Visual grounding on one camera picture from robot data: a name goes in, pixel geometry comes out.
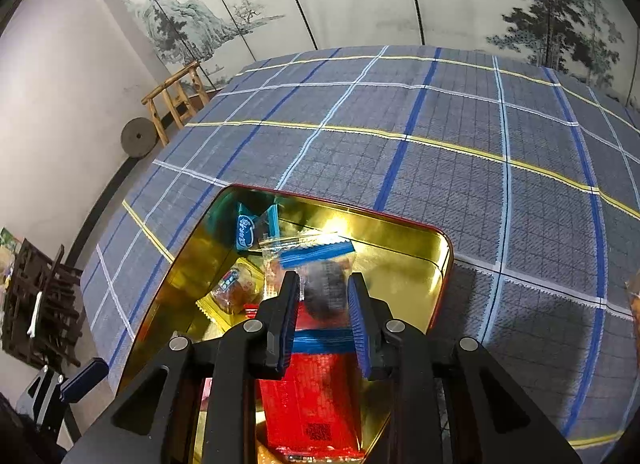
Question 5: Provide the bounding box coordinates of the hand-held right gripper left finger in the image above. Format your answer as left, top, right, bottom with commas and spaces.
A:
62, 270, 303, 464

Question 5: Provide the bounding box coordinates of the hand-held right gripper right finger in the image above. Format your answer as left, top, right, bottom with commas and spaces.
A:
346, 271, 583, 464

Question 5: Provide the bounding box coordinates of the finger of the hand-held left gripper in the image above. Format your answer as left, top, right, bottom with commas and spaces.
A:
60, 358, 109, 404

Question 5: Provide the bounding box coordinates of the clear packet with blue ends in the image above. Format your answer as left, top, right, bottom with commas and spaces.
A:
277, 241, 357, 352

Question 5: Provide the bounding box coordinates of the clear bag of orange snacks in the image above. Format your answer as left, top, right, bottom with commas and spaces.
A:
259, 233, 301, 305

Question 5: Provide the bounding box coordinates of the blue and yellow cracker bag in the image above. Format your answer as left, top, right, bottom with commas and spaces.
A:
195, 258, 268, 332

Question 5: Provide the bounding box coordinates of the red and gold tin box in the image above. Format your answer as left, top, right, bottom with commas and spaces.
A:
116, 184, 454, 464

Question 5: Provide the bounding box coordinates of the red snack packet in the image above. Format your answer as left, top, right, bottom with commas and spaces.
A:
256, 346, 367, 461

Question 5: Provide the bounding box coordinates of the teal small snack packet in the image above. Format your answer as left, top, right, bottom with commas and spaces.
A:
234, 203, 282, 250

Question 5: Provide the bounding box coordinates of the clear bag of brown snacks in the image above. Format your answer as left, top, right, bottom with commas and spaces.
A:
624, 269, 640, 340

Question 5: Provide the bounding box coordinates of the dark wooden rack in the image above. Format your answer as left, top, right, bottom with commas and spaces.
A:
1, 238, 85, 370

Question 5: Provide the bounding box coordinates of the blue plaid tablecloth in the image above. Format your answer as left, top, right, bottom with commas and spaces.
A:
80, 45, 640, 450

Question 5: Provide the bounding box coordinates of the round stone disc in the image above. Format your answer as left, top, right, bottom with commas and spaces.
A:
121, 117, 154, 160

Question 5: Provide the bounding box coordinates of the light wooden rack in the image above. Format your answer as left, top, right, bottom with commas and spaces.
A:
141, 60, 212, 147

